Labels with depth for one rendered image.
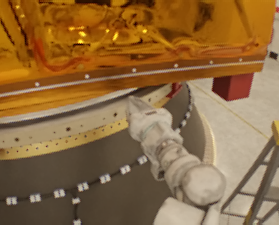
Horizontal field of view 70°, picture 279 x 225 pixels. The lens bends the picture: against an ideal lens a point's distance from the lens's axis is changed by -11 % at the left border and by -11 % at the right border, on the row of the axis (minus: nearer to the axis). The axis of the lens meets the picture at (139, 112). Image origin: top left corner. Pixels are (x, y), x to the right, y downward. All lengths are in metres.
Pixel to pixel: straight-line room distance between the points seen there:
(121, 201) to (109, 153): 0.19
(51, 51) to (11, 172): 0.41
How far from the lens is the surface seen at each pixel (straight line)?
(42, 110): 0.69
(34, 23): 0.63
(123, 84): 0.74
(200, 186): 0.34
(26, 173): 0.77
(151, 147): 0.45
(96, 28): 0.66
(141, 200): 0.89
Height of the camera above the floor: 2.06
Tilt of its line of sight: 30 degrees down
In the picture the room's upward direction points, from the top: straight up
